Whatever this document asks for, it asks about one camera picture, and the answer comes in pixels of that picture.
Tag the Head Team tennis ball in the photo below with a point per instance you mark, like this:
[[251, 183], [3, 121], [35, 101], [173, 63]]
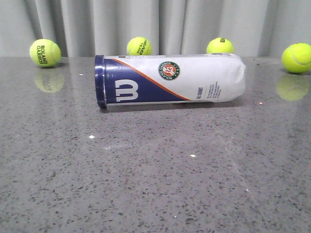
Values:
[[139, 46]]

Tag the plain yellow tennis ball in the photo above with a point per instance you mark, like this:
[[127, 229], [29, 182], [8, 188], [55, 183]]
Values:
[[297, 58]]

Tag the Wilson tennis ball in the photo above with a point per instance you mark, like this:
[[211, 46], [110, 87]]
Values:
[[220, 45]]

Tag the Roland Garros tennis ball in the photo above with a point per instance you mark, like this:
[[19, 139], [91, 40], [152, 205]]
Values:
[[45, 53]]

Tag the white blue tennis ball can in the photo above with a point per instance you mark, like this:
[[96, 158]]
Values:
[[125, 80]]

